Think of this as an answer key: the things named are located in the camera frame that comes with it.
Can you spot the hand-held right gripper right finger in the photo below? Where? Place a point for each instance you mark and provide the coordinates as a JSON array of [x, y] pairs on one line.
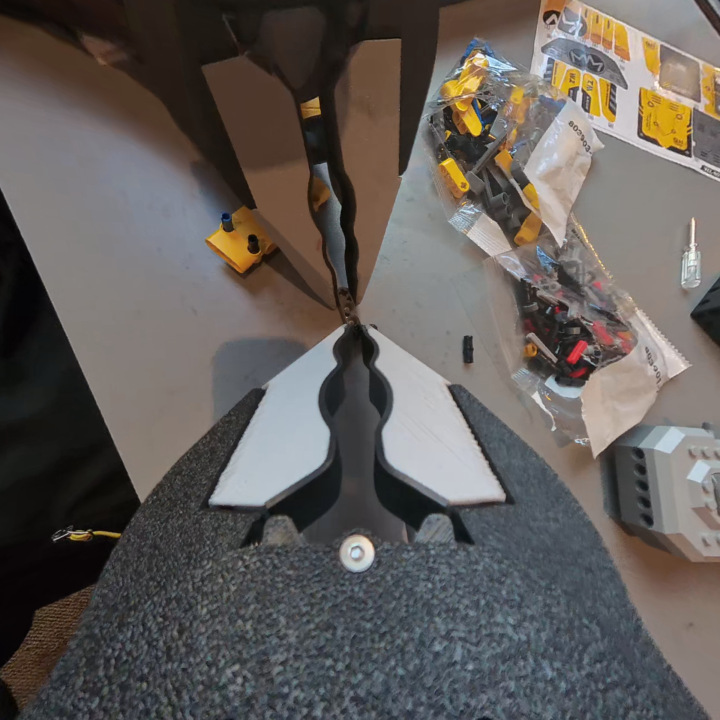
[[433, 444]]

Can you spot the grey desk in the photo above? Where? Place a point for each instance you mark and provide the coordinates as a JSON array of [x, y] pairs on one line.
[[169, 337]]

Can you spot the yellow grey sticker sheet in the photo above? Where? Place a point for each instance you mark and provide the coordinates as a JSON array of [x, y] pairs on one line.
[[619, 73]]

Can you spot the bag of black red pins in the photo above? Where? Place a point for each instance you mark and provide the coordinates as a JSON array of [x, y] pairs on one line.
[[568, 326]]

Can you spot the black battery box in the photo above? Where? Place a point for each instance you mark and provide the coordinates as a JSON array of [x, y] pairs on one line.
[[709, 309]]

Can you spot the grey hub brick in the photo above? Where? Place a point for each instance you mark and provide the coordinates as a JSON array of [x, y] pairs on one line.
[[658, 495]]

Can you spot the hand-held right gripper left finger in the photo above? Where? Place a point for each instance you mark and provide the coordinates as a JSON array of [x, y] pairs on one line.
[[281, 444]]

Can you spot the grey bent beam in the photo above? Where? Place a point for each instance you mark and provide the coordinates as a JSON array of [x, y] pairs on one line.
[[346, 301]]

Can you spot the bag of yellow bricks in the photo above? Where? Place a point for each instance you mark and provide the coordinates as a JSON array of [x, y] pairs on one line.
[[495, 157]]

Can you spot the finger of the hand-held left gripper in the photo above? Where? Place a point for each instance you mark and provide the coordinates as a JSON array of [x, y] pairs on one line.
[[259, 140], [377, 140]]

